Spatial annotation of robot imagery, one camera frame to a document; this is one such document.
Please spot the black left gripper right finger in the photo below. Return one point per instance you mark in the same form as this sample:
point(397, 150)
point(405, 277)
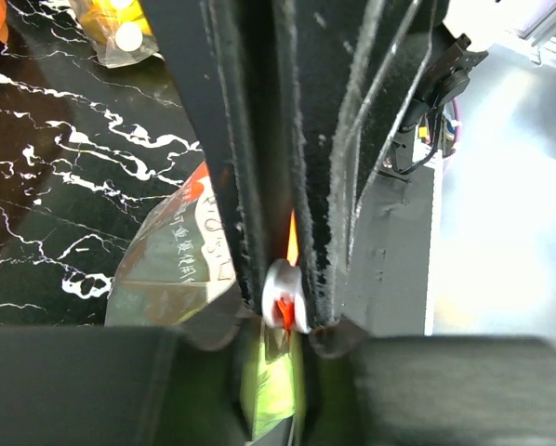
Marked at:
point(432, 390)

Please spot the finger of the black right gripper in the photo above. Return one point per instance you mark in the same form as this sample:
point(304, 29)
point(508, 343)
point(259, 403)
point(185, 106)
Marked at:
point(348, 71)
point(230, 63)

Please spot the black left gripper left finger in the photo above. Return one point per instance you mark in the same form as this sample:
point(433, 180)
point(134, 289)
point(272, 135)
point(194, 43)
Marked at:
point(116, 386)

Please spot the clear orange-zip bag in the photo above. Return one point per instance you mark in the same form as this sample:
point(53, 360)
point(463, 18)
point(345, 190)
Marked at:
point(179, 264)

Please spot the green fake pumpkin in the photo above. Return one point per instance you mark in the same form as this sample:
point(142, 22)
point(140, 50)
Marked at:
point(269, 397)

